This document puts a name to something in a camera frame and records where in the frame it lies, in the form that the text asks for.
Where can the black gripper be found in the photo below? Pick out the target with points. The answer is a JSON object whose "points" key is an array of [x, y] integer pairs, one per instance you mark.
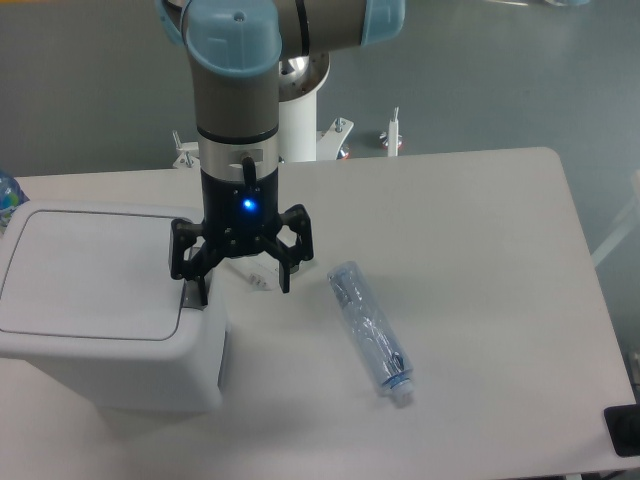
{"points": [[239, 221]]}

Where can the white push-lid trash can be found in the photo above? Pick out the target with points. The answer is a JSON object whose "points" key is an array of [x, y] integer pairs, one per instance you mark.
{"points": [[87, 298]]}

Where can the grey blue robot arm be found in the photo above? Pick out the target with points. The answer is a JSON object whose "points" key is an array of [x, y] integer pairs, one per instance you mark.
{"points": [[235, 50]]}

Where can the clear plastic packet with label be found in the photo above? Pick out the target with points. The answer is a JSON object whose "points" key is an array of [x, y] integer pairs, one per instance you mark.
{"points": [[260, 271]]}

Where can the crushed clear plastic bottle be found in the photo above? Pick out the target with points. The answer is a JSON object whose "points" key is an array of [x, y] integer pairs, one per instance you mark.
{"points": [[379, 348]]}

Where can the blue labelled water bottle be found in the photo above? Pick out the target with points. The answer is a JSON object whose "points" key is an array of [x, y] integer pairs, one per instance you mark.
{"points": [[12, 197]]}

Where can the black device at table corner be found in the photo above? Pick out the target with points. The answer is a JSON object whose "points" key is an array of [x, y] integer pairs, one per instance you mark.
{"points": [[623, 425]]}

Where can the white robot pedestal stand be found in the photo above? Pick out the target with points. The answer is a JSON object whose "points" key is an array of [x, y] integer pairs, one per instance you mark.
{"points": [[280, 103]]}

